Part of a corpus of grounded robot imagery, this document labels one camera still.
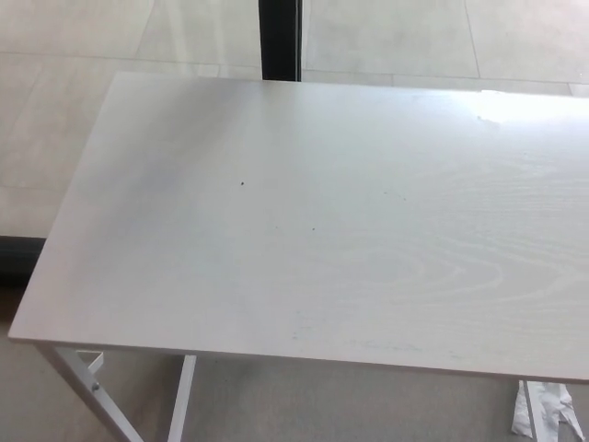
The clear tape piece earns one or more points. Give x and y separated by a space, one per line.
490 110

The black floor rail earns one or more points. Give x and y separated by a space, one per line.
18 255

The white metal desk frame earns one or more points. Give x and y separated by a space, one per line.
181 400

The black vertical window post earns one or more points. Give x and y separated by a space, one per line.
278 37

